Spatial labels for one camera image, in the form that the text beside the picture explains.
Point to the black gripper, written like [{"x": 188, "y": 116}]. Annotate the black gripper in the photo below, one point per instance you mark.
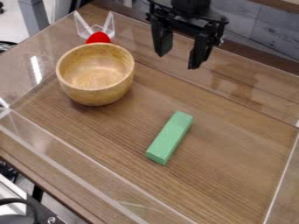
[{"x": 190, "y": 17}]

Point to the red plush strawberry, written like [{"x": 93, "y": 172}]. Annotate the red plush strawberry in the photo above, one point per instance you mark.
[{"x": 97, "y": 37}]

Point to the wooden bowl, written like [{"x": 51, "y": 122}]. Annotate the wooden bowl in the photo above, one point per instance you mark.
[{"x": 96, "y": 73}]

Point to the green rectangular block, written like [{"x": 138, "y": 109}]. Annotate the green rectangular block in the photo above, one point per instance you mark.
[{"x": 168, "y": 138}]

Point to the black table leg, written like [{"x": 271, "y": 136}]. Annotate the black table leg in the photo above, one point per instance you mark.
[{"x": 37, "y": 193}]

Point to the clear acrylic tray enclosure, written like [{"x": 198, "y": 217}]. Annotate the clear acrylic tray enclosure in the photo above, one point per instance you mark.
[{"x": 232, "y": 173}]

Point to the grey post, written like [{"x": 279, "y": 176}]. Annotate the grey post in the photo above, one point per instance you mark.
[{"x": 33, "y": 15}]

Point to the black metal bracket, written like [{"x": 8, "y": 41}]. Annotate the black metal bracket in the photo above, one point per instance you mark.
[{"x": 45, "y": 216}]

